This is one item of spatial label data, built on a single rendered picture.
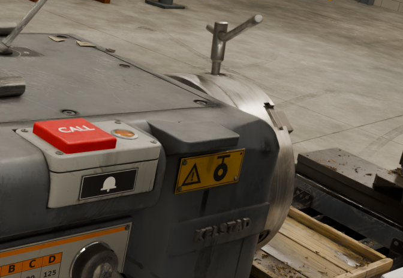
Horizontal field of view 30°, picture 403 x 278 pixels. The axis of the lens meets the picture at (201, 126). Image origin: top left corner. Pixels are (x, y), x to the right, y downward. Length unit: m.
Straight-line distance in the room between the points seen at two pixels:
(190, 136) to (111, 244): 0.15
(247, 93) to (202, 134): 0.35
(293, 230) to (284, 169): 0.45
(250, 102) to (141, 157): 0.43
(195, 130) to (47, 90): 0.18
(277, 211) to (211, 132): 0.35
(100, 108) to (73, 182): 0.17
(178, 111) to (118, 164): 0.18
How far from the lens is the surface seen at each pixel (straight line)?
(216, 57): 1.21
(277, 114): 1.23
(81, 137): 0.73
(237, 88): 1.18
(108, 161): 0.74
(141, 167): 0.77
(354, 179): 1.73
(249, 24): 1.01
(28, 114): 0.81
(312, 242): 1.57
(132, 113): 0.87
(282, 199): 1.18
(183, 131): 0.84
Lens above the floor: 1.51
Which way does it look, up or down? 17 degrees down
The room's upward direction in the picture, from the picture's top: 12 degrees clockwise
